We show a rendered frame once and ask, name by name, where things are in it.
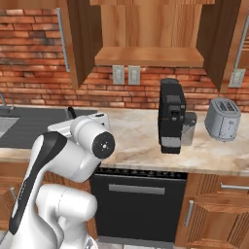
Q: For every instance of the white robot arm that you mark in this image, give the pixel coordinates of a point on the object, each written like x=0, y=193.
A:
x=61, y=162

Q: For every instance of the wooden wall cabinet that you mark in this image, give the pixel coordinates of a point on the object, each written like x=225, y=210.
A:
x=149, y=55

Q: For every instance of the wooden cabinet door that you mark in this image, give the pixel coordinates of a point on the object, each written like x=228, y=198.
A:
x=215, y=39
x=84, y=39

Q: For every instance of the dark grey sink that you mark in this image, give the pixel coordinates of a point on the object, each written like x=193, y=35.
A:
x=32, y=123

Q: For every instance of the silver tap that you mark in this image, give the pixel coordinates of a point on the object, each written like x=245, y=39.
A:
x=3, y=102

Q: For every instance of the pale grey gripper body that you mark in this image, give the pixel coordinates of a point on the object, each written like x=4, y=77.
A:
x=60, y=127

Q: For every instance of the grey wall socket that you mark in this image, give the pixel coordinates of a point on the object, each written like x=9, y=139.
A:
x=237, y=78
x=118, y=75
x=134, y=75

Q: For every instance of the silver toaster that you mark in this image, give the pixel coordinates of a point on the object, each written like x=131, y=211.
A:
x=223, y=118

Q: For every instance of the wooden base cupboard door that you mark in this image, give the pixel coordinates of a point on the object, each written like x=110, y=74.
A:
x=217, y=227
x=6, y=175

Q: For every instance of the wooden drawer front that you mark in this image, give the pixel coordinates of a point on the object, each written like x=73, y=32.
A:
x=210, y=183

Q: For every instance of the black dishwasher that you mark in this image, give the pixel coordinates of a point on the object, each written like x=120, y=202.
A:
x=139, y=214

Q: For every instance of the black coffee machine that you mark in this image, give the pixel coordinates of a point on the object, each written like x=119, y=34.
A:
x=171, y=113

